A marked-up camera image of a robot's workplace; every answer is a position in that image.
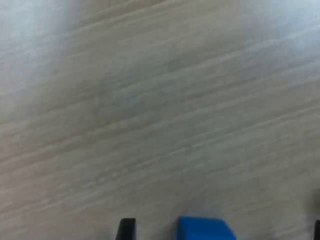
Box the blue wooden cube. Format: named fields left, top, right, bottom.
left=176, top=216, right=238, bottom=240

